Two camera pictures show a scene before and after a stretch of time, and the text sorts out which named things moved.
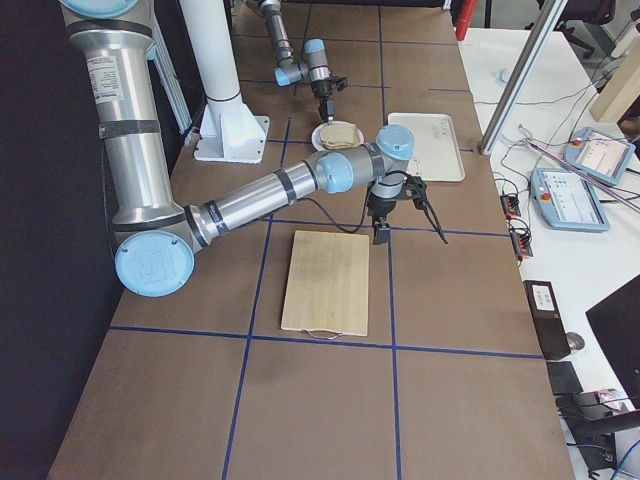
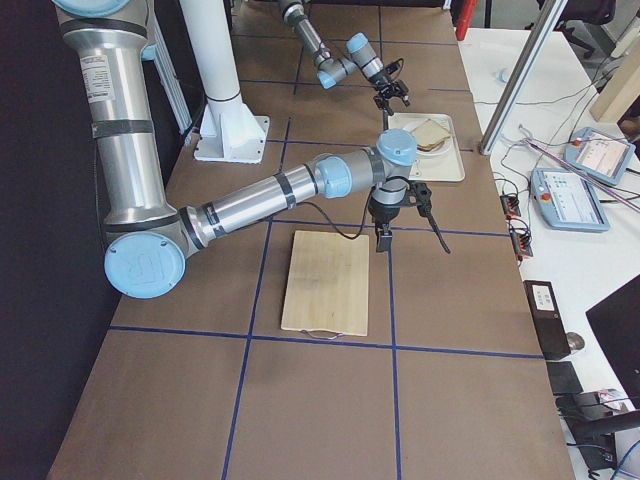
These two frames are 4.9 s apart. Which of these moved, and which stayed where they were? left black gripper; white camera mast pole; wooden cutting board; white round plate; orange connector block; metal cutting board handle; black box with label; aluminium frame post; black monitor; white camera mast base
Moved: white round plate; left black gripper
Stayed: black monitor; metal cutting board handle; white camera mast base; orange connector block; black box with label; aluminium frame post; white camera mast pole; wooden cutting board
